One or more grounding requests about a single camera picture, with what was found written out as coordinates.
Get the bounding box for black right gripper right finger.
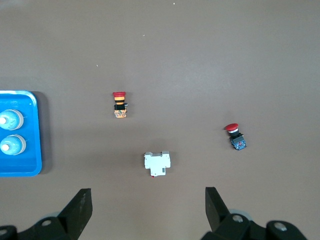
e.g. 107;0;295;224
201;186;307;240

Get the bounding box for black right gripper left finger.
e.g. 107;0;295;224
0;187;93;240

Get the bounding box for red push button black base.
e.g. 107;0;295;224
224;122;248;152

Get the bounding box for blue plastic tray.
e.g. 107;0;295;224
0;90;43;178

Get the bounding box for white circuit breaker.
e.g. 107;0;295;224
143;150;172;179

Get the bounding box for blue bell with cream button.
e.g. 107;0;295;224
0;109;25;131
0;134;27;156

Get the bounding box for red emergency stop orange body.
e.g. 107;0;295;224
112;91;129;119

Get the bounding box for brown table mat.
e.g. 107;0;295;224
0;0;320;240

